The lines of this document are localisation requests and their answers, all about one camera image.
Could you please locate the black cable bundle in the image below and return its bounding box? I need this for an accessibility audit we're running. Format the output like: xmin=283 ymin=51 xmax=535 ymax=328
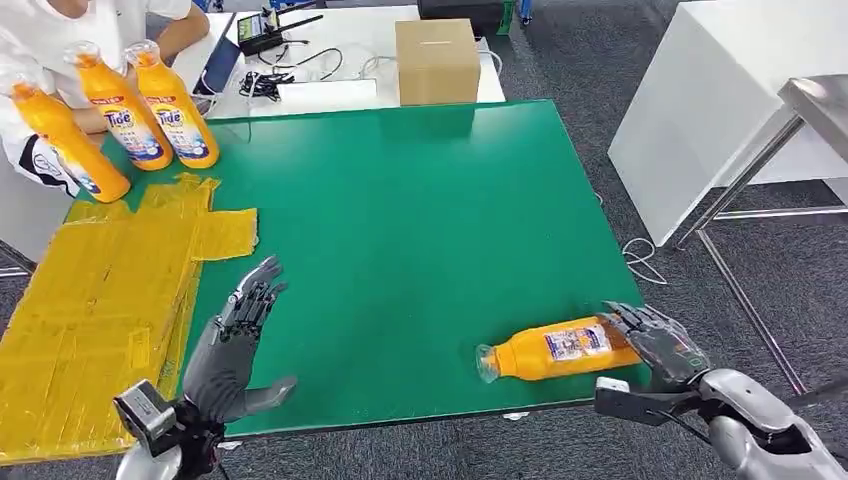
xmin=238 ymin=69 xmax=297 ymax=103

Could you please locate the steel bench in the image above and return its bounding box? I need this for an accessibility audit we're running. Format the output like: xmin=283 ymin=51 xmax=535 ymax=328
xmin=674 ymin=74 xmax=848 ymax=410

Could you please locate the black crate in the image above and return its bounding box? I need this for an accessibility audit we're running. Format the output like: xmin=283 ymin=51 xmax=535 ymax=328
xmin=416 ymin=0 xmax=516 ymax=38

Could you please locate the white desk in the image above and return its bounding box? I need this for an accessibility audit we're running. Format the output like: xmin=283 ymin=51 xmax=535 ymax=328
xmin=170 ymin=4 xmax=507 ymax=121

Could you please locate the orange drink bottle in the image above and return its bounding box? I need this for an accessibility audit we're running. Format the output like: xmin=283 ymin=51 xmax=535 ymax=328
xmin=474 ymin=315 xmax=643 ymax=385
xmin=63 ymin=40 xmax=176 ymax=173
xmin=0 ymin=68 xmax=132 ymax=205
xmin=123 ymin=38 xmax=221 ymax=170

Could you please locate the brown cardboard box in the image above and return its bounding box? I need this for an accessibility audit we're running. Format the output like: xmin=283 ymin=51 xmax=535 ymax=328
xmin=394 ymin=17 xmax=483 ymax=108

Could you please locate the black device with antenna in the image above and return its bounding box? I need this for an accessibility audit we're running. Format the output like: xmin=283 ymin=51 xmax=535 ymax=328
xmin=235 ymin=1 xmax=326 ymax=57

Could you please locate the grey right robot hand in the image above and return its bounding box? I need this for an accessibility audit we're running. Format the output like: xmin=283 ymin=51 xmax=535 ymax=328
xmin=602 ymin=300 xmax=712 ymax=393

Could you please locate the white table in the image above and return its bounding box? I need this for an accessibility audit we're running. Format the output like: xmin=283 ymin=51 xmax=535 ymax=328
xmin=606 ymin=0 xmax=848 ymax=248

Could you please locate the green table mat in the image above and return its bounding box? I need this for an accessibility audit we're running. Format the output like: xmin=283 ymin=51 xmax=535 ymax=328
xmin=75 ymin=98 xmax=655 ymax=440

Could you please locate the flat white box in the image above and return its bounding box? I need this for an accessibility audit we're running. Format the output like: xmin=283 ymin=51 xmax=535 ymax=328
xmin=248 ymin=78 xmax=380 ymax=117

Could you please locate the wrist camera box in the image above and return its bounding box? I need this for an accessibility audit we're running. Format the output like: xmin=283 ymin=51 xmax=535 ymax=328
xmin=593 ymin=375 xmax=705 ymax=427
xmin=113 ymin=378 xmax=179 ymax=459

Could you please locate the person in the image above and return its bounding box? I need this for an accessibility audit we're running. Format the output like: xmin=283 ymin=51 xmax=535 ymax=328
xmin=0 ymin=0 xmax=211 ymax=199

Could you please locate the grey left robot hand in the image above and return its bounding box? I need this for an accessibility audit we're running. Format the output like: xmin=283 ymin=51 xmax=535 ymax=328
xmin=181 ymin=255 xmax=299 ymax=426

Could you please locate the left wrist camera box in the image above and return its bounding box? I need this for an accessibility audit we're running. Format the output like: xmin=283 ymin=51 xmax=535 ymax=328
xmin=113 ymin=378 xmax=179 ymax=459

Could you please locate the white floor cable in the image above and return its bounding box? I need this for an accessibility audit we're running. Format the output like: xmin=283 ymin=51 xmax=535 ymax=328
xmin=594 ymin=190 xmax=671 ymax=287

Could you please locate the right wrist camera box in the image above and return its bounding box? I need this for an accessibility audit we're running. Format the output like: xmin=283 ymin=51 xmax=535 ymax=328
xmin=593 ymin=375 xmax=705 ymax=427

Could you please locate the yellow taped sheet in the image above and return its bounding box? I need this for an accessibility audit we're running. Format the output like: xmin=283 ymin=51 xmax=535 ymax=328
xmin=0 ymin=172 xmax=260 ymax=464

